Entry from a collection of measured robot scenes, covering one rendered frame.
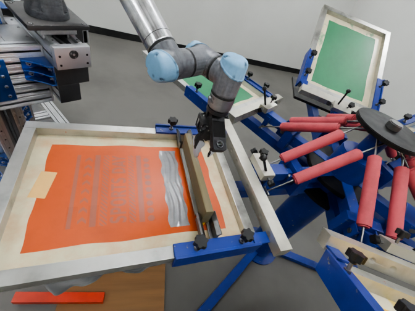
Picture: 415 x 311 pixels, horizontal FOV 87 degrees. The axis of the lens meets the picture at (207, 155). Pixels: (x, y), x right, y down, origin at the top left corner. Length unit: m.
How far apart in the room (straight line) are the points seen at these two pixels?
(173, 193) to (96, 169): 0.30
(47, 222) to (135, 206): 0.25
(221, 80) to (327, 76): 1.41
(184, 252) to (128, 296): 0.99
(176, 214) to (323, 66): 1.58
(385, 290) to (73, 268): 0.83
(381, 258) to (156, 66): 0.84
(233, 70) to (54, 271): 0.67
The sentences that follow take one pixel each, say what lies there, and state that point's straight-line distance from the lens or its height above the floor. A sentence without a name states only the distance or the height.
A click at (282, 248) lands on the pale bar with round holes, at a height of 1.04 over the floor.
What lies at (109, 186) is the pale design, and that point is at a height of 0.96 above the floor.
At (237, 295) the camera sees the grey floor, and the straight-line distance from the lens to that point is 1.86.
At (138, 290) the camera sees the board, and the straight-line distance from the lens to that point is 1.69.
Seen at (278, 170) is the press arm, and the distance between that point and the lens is 1.04.
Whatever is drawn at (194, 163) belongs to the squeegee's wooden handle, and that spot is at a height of 1.06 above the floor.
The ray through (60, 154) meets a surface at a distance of 0.98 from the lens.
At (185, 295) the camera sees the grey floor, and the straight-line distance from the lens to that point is 1.74.
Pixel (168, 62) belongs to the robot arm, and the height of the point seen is 1.44.
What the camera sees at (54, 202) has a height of 0.96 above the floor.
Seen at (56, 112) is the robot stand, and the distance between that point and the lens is 2.37.
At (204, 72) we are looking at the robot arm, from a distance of 0.66.
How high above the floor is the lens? 1.67
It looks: 43 degrees down
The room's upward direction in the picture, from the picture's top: 23 degrees clockwise
